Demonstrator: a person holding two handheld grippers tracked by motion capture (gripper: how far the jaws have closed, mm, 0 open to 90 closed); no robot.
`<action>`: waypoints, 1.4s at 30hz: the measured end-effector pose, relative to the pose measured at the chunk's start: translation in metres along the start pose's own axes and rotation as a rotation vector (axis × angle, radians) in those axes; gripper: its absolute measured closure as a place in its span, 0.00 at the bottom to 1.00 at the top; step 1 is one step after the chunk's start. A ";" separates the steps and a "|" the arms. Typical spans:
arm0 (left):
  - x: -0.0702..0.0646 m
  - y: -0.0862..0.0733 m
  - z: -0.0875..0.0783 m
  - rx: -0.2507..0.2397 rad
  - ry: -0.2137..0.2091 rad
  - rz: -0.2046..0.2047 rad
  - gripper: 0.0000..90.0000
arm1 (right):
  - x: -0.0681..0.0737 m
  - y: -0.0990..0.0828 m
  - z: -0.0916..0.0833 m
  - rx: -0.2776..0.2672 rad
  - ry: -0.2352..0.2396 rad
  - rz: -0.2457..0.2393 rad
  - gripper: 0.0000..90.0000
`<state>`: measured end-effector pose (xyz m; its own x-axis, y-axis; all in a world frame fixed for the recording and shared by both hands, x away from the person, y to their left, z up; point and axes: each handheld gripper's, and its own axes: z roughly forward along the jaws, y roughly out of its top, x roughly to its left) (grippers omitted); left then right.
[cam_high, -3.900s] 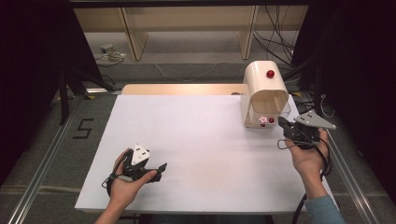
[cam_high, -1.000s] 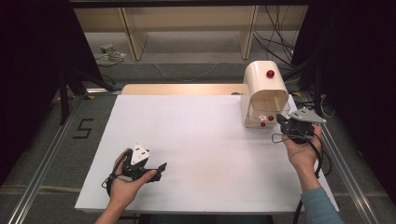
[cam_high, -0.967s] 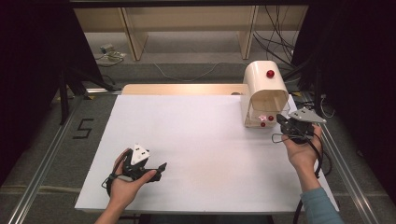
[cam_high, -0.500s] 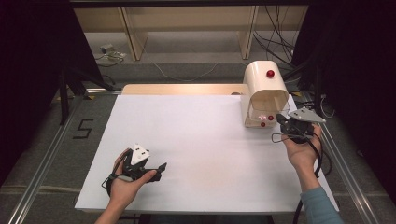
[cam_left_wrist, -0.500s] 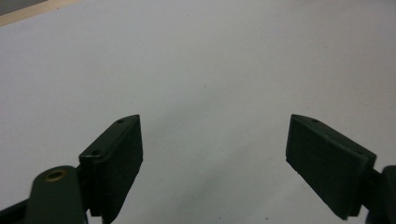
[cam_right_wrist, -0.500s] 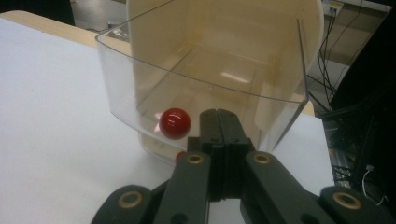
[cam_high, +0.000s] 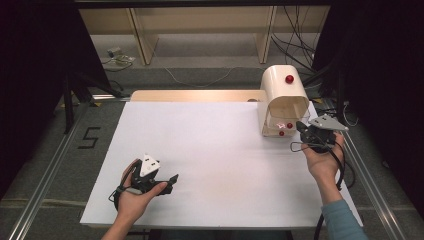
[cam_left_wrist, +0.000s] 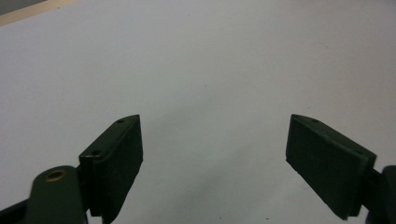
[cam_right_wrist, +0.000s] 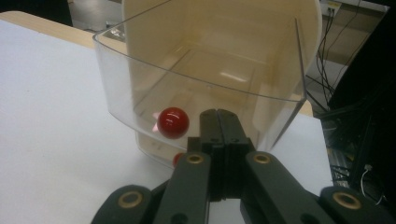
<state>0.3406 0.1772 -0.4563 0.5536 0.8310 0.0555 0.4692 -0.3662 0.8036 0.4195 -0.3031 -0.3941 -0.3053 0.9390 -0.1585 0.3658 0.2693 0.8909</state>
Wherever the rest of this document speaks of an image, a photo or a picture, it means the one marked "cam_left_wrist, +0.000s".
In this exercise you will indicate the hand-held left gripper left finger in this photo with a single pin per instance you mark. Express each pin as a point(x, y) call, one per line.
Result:
point(115, 165)

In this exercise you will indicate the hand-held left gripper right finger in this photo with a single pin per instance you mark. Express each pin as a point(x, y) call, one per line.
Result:
point(327, 165)

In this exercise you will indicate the tan wooden table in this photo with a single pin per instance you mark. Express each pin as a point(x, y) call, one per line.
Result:
point(31, 11)

